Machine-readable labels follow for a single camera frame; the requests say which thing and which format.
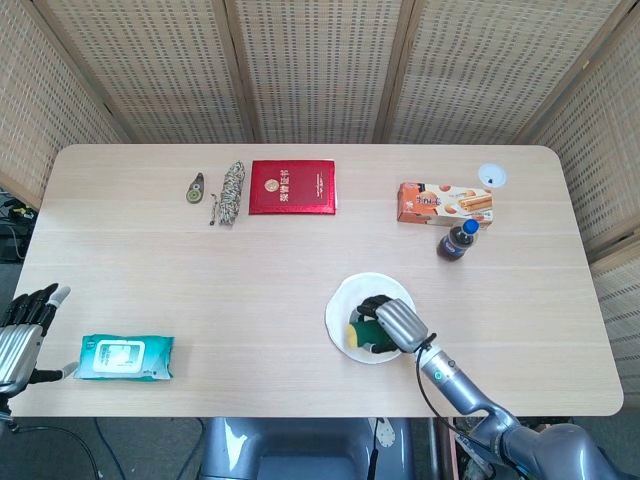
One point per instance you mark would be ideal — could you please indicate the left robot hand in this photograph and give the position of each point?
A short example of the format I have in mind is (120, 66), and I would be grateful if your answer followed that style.
(17, 345)

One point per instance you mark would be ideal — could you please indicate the white perforated bracket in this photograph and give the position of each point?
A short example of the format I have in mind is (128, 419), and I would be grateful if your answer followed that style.
(385, 434)

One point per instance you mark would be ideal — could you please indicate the green correction tape dispenser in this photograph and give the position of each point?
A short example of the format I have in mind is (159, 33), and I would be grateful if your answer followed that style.
(194, 192)

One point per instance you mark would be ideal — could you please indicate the bamboo folding screen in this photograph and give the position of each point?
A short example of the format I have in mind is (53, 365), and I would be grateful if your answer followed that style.
(320, 65)

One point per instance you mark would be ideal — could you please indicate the teal wet wipes pack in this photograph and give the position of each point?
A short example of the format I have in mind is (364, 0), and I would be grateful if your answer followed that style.
(125, 357)

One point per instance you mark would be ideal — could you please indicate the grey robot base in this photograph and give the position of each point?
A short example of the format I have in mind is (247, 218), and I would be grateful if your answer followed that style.
(300, 450)

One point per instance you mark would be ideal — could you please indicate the green yellow sponge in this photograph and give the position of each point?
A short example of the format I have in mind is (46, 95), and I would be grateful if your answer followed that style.
(367, 331)

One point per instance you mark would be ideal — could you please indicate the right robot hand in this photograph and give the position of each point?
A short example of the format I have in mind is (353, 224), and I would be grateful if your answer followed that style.
(402, 322)

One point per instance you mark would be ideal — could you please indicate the red certificate book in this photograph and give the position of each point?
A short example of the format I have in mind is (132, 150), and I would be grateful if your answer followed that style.
(292, 187)

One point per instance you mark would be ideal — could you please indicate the white round plate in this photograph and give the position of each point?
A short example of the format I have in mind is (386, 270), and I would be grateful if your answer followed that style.
(345, 300)

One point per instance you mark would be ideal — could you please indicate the orange biscuit box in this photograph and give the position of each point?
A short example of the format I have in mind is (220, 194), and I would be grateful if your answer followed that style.
(445, 202)

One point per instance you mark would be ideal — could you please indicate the dark soda bottle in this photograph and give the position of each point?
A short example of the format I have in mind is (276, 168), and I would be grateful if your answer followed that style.
(454, 245)

